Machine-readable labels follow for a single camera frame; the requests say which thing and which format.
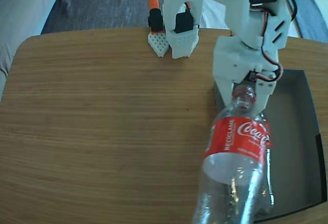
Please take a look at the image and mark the black cable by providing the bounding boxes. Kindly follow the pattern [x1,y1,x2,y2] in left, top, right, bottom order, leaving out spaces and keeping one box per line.
[278,0,297,22]

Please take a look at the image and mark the grey cardboard box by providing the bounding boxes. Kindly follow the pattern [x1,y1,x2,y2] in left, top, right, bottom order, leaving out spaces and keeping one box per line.
[212,69,328,222]

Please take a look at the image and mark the white cloth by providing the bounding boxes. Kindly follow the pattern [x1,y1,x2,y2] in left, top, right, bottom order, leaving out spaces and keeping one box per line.
[201,0,300,39]

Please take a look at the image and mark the dark grey rug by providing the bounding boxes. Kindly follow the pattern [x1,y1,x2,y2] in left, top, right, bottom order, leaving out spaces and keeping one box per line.
[40,0,166,35]

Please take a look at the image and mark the beige sofa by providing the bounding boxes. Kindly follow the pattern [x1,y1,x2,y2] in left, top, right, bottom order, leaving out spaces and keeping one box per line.
[0,0,66,91]

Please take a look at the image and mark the clear bottle red label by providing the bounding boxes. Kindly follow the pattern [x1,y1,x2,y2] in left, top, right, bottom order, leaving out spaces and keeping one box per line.
[256,111,276,214]
[191,84,272,224]

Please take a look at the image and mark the blue grey blanket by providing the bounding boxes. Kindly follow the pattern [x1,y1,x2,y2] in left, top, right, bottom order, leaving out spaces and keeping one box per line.
[278,0,328,43]

